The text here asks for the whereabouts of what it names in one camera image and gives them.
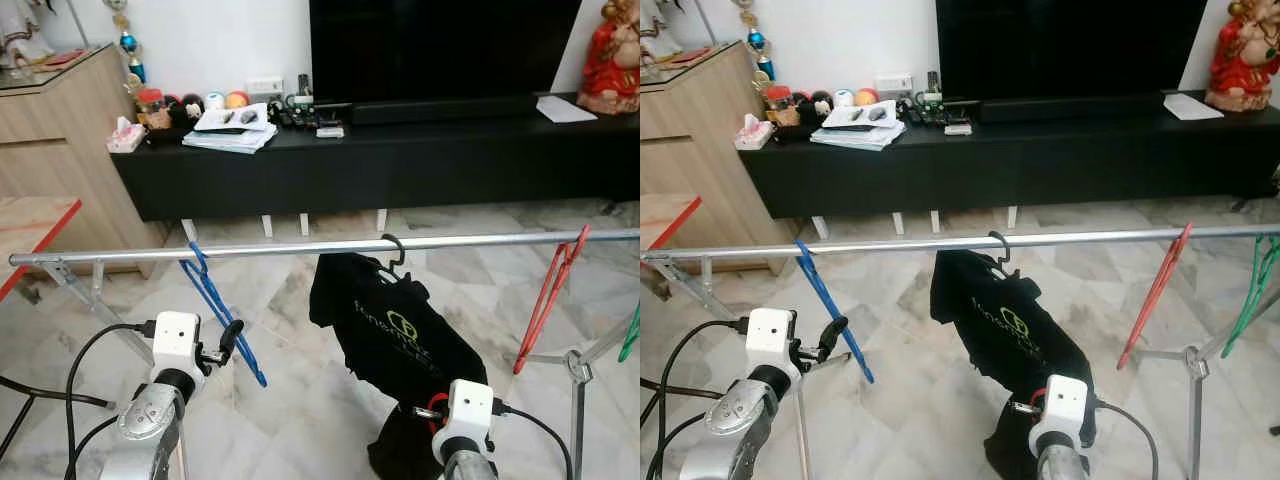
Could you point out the blue hanger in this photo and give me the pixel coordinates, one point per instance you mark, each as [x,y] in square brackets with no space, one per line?
[825,295]
[215,298]

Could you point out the black jersey with red collar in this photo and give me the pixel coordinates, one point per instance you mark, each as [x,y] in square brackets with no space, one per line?
[1010,450]
[400,450]

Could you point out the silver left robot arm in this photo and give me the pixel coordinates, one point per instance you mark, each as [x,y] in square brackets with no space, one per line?
[735,420]
[145,425]

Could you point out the red hanger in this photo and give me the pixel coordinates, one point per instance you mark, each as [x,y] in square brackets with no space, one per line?
[545,305]
[1150,300]

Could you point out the black hanger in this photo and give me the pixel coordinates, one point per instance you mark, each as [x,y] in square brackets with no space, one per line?
[398,245]
[1005,242]

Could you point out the green hanger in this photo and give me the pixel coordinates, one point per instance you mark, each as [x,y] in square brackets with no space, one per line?
[1250,310]
[630,345]

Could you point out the black t-shirt with logo print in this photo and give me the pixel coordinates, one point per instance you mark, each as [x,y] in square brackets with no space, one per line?
[400,330]
[1010,330]

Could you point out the silver metal clothes rack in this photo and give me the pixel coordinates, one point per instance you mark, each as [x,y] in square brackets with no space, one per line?
[900,245]
[300,247]

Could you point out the red-edged marble folding table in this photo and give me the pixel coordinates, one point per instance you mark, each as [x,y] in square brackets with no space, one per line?
[665,215]
[30,220]

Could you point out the stack of white papers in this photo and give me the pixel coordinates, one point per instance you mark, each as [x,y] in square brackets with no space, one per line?
[858,127]
[230,130]

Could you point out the pink tissue box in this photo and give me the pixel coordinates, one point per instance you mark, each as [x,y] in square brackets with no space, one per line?
[753,133]
[126,136]

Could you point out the small white box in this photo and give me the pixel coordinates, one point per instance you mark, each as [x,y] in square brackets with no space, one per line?
[330,131]
[957,128]

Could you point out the green circuit board cluster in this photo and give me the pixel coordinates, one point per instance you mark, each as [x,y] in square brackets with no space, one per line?
[292,110]
[920,108]

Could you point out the light wooden cabinet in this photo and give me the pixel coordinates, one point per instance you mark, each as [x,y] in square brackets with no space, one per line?
[700,140]
[60,140]

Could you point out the red-lidded jar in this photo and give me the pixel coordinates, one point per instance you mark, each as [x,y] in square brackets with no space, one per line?
[778,105]
[150,108]

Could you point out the small orange ball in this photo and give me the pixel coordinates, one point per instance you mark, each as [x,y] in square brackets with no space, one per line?
[865,96]
[236,99]

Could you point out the black TV console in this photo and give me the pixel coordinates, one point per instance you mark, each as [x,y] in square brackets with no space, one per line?
[400,165]
[1030,162]

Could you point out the black soundbar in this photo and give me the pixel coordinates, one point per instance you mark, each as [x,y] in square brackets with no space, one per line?
[1070,108]
[450,110]

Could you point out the blue hanging ornament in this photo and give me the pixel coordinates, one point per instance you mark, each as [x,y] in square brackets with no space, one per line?
[757,40]
[128,42]

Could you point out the white paper sheet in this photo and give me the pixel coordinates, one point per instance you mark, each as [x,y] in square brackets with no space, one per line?
[565,109]
[1192,106]

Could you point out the red Buddha figurine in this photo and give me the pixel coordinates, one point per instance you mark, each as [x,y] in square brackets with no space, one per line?
[1245,68]
[610,70]

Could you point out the black television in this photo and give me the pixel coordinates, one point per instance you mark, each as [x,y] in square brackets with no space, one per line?
[1070,45]
[440,45]

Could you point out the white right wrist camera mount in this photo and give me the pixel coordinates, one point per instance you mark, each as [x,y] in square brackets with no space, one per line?
[465,410]
[1062,405]

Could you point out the white wall socket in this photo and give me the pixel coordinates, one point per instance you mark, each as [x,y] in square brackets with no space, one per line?
[264,86]
[893,82]

